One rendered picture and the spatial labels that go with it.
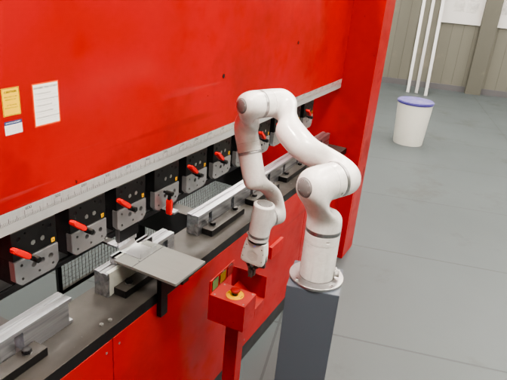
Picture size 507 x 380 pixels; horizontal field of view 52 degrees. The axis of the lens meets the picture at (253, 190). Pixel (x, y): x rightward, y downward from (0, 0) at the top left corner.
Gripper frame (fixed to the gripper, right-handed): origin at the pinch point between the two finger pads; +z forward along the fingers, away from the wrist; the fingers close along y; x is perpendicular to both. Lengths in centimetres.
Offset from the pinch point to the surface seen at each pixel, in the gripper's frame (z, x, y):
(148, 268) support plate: -13.8, -41.0, -22.3
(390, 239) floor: 82, 235, 29
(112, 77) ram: -77, -44, -38
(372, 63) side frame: -63, 180, -11
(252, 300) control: 6.7, -8.2, 5.6
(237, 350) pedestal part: 34.7, -7.3, 3.0
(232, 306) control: 7.8, -15.0, 0.6
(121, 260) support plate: -13, -42, -33
